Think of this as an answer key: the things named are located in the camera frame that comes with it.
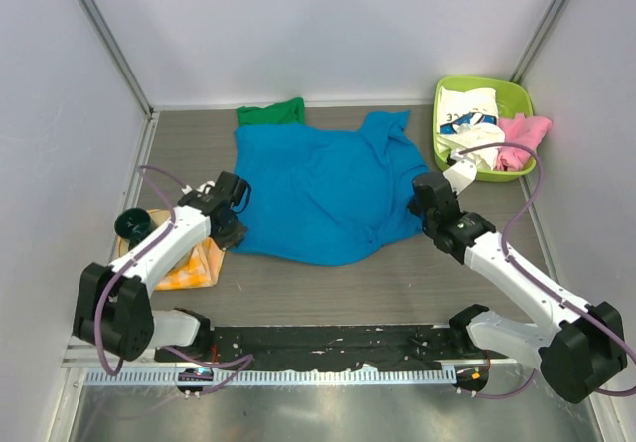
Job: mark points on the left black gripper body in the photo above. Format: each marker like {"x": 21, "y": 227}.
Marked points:
{"x": 231, "y": 236}

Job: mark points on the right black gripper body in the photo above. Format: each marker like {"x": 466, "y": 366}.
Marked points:
{"x": 427, "y": 223}

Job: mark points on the blue t shirt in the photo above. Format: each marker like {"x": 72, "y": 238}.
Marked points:
{"x": 328, "y": 197}

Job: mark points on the lime green plastic basin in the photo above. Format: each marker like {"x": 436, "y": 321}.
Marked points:
{"x": 511, "y": 99}

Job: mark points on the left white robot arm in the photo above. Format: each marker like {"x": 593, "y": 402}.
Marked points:
{"x": 113, "y": 310}

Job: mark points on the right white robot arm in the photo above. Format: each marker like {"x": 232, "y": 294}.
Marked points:
{"x": 575, "y": 346}

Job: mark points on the beige round plate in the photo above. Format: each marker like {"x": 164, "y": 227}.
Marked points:
{"x": 156, "y": 217}

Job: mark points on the yellow checkered cloth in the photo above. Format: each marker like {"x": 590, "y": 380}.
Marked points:
{"x": 198, "y": 268}

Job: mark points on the dark teal cup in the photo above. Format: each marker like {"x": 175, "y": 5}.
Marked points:
{"x": 130, "y": 219}

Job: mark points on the white printed t shirt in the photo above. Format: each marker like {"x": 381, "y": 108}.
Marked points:
{"x": 468, "y": 119}

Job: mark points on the pink t shirt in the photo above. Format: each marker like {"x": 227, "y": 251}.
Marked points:
{"x": 523, "y": 130}

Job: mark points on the green folded t shirt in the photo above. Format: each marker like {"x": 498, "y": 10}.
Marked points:
{"x": 284, "y": 112}

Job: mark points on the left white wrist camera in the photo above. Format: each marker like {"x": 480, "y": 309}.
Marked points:
{"x": 203, "y": 188}

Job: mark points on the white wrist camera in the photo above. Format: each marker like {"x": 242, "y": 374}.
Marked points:
{"x": 462, "y": 173}
{"x": 203, "y": 188}

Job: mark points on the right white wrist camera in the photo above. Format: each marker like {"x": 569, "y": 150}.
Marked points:
{"x": 462, "y": 173}

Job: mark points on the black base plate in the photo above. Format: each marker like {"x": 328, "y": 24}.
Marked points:
{"x": 337, "y": 348}

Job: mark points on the slotted white cable duct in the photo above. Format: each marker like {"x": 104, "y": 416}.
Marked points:
{"x": 183, "y": 376}

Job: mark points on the aluminium frame rail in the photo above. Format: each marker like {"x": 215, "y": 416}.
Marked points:
{"x": 82, "y": 355}

